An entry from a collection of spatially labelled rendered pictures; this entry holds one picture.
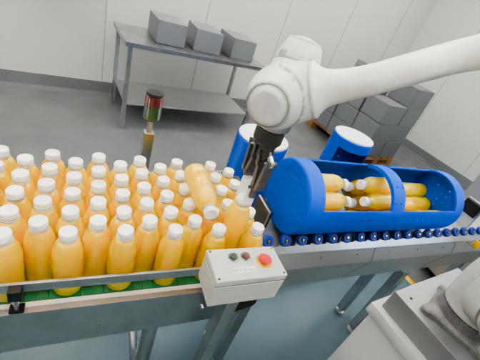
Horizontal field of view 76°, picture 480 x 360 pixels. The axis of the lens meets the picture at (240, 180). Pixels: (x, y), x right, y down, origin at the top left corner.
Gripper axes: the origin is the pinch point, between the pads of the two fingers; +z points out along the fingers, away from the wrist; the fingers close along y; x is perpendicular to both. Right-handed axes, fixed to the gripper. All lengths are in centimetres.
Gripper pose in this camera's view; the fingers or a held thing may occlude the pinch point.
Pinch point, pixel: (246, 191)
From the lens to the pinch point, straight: 87.5
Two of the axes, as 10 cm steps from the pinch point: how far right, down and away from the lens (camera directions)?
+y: -3.3, -6.0, 7.3
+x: -9.0, -0.4, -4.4
